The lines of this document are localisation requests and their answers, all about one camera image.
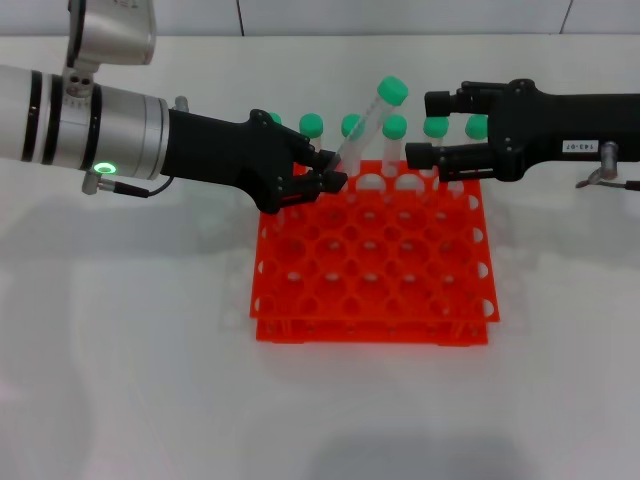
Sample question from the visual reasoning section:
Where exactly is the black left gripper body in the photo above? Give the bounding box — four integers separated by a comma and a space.
159, 108, 321, 216

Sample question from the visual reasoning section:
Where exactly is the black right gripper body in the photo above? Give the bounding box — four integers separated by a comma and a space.
486, 78, 640, 183

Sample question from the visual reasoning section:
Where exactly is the orange plastic test tube rack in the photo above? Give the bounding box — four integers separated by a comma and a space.
248, 158, 501, 347

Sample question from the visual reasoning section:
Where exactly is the left wrist plug black cable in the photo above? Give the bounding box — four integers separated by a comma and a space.
81, 167, 174, 199

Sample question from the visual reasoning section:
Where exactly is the right wrist silver cable plug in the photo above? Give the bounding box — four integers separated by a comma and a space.
574, 141, 640, 192

